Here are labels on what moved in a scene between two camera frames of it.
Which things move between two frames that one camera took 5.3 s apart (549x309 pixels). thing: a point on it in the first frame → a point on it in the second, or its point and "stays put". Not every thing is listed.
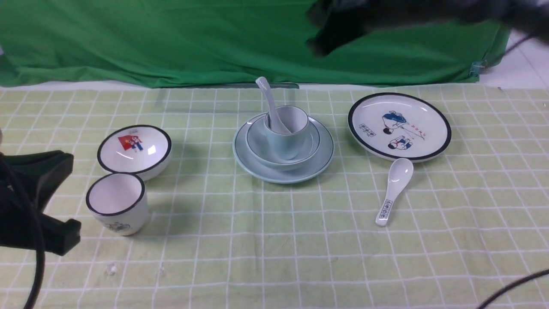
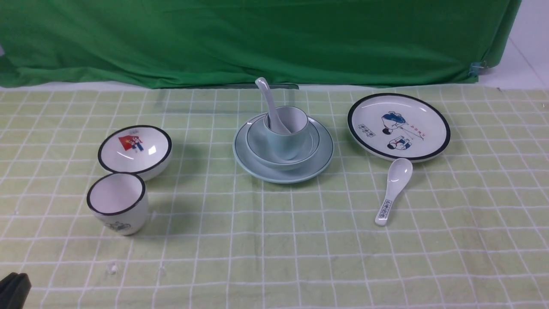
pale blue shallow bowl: x=256 y=146 stays put
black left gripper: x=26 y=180 → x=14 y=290
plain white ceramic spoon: x=276 y=126 stays put
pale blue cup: x=288 y=146 stays put
